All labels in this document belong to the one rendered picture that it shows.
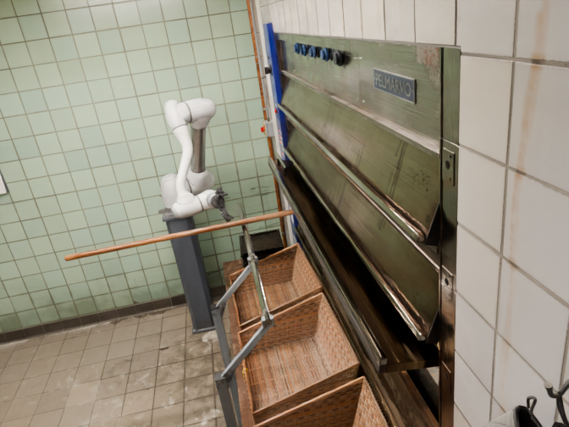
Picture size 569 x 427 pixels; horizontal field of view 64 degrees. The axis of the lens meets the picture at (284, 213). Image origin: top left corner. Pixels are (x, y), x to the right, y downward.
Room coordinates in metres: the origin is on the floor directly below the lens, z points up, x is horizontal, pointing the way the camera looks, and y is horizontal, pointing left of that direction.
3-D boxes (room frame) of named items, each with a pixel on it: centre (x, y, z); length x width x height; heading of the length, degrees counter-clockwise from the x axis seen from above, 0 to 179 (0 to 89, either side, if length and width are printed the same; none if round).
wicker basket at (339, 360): (1.69, 0.06, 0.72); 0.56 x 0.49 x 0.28; 8
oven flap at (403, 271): (1.73, -0.21, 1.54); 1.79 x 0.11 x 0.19; 7
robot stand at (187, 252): (3.06, 0.76, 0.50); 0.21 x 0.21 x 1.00; 5
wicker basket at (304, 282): (2.28, 0.13, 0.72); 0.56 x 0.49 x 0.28; 9
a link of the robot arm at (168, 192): (3.06, 0.75, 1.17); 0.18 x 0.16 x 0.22; 122
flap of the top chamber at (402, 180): (1.73, -0.21, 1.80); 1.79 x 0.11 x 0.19; 7
